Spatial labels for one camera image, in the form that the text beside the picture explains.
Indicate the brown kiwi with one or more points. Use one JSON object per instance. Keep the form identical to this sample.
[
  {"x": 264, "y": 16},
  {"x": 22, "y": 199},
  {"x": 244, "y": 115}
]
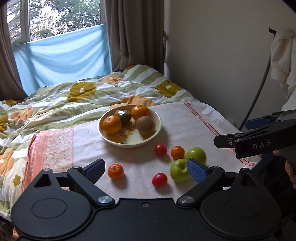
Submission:
[{"x": 145, "y": 125}]

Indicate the red tomato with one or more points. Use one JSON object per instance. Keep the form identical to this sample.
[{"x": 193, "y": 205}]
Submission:
[
  {"x": 160, "y": 150},
  {"x": 159, "y": 180}
]

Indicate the small mandarin right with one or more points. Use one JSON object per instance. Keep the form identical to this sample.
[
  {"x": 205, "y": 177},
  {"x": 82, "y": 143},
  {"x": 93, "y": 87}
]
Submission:
[{"x": 177, "y": 152}]

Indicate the window with frame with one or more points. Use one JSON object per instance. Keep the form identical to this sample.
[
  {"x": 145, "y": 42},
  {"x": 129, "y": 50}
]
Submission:
[{"x": 33, "y": 20}]

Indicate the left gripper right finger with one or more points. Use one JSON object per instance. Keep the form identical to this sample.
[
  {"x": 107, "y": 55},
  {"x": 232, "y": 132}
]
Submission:
[{"x": 233, "y": 205}]

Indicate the brown curtain right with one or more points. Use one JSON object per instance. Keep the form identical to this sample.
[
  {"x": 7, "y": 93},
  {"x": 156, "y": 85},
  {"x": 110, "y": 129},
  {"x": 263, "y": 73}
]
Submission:
[{"x": 136, "y": 33}]

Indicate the kiwi with green sticker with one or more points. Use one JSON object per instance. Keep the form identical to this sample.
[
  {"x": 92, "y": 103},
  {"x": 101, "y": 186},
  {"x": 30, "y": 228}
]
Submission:
[{"x": 124, "y": 115}]

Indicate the brown curtain left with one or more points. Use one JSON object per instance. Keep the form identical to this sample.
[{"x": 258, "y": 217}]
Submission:
[{"x": 11, "y": 87}]

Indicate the green apple front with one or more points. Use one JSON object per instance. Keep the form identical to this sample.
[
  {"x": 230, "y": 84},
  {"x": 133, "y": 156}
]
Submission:
[{"x": 178, "y": 170}]

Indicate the white pink floral cloth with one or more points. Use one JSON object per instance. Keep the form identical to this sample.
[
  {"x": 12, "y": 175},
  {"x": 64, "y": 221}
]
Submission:
[{"x": 185, "y": 124}]

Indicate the green apple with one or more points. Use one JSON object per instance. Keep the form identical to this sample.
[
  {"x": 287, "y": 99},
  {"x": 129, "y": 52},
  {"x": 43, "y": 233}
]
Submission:
[
  {"x": 197, "y": 153},
  {"x": 178, "y": 170}
]

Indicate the small mandarin left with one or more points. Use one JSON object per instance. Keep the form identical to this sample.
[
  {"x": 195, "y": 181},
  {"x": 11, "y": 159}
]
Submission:
[{"x": 115, "y": 171}]

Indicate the floral green striped quilt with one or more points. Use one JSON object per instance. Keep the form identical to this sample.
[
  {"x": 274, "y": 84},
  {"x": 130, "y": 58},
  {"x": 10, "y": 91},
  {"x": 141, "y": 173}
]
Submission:
[{"x": 68, "y": 104}]

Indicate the red tomato near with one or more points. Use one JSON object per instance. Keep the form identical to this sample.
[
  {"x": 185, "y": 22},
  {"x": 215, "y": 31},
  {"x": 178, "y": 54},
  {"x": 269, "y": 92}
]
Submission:
[{"x": 159, "y": 180}]

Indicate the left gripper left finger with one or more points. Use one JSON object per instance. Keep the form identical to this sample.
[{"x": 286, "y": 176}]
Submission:
[{"x": 55, "y": 205}]

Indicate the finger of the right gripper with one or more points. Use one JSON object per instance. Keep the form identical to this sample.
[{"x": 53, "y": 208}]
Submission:
[{"x": 259, "y": 122}]

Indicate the cream bowl with duck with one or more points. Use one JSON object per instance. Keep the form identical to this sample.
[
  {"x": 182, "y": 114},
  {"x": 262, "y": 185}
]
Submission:
[{"x": 129, "y": 137}]

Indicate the red tomato far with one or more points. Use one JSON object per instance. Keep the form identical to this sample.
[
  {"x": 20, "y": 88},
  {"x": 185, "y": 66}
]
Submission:
[{"x": 160, "y": 150}]

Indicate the brown curtain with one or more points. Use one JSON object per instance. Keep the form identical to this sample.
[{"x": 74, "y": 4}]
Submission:
[
  {"x": 136, "y": 33},
  {"x": 11, "y": 87}
]

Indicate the green apple back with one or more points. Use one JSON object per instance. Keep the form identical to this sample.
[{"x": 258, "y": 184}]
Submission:
[{"x": 197, "y": 153}]

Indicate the small mandarin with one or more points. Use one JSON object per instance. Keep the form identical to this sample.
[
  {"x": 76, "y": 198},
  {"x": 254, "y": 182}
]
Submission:
[
  {"x": 115, "y": 171},
  {"x": 177, "y": 152}
]

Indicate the person right hand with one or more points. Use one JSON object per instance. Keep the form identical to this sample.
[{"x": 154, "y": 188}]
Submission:
[{"x": 291, "y": 173}]

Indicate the light blue window sheet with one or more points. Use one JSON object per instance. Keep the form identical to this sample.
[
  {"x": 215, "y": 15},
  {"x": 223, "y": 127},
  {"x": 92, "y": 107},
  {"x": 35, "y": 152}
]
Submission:
[{"x": 63, "y": 58}]

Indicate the large orange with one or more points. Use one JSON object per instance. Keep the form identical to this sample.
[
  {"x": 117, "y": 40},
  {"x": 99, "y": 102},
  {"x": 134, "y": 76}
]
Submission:
[
  {"x": 112, "y": 124},
  {"x": 139, "y": 111}
]

